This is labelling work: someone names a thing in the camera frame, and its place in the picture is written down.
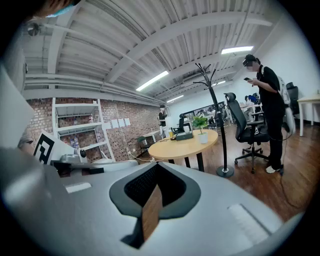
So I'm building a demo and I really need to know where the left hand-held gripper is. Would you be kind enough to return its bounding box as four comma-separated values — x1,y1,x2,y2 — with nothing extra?
33,129,140,176

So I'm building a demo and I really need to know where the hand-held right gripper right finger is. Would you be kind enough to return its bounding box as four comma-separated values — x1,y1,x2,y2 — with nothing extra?
139,161,306,256

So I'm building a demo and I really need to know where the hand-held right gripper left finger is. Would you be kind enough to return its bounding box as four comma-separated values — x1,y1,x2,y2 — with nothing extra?
0,147,163,256

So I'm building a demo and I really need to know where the green plant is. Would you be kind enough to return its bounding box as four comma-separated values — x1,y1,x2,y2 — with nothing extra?
191,115,209,145

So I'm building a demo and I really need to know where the small black chair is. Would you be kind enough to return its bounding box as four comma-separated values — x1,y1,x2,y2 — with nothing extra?
136,136,151,155

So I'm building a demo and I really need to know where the small white desk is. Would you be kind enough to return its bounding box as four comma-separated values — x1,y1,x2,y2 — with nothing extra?
142,129,163,144

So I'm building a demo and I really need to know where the white metal shelf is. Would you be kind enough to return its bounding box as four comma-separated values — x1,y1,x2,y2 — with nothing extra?
51,97,116,163

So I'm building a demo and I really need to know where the black coat rack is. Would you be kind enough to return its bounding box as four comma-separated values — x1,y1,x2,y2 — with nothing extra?
192,62,235,179

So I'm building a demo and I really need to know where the round wooden table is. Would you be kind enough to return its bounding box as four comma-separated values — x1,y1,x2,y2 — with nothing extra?
147,129,219,173

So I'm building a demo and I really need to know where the black high-back office chair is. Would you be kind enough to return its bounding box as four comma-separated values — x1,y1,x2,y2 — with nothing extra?
223,92,271,175

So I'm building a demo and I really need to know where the black framed glass partition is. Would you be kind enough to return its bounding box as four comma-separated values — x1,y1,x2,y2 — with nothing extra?
181,101,226,120

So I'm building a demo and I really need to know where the ceiling air vent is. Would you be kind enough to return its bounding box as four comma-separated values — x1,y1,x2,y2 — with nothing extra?
181,70,211,84

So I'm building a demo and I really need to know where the light wooden desk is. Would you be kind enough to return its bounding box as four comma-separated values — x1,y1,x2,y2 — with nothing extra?
296,93,320,138

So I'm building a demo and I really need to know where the round grey ceiling fixture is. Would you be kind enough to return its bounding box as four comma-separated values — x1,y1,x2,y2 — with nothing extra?
26,22,41,37

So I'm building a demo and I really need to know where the person's light blue face mask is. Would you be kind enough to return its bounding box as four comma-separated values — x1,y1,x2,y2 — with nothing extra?
45,4,74,19

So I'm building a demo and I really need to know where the white floor cable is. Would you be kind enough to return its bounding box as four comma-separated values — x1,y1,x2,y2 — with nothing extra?
127,150,165,163

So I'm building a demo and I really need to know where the black floor cable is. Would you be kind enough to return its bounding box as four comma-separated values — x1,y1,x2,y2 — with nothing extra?
278,129,306,210

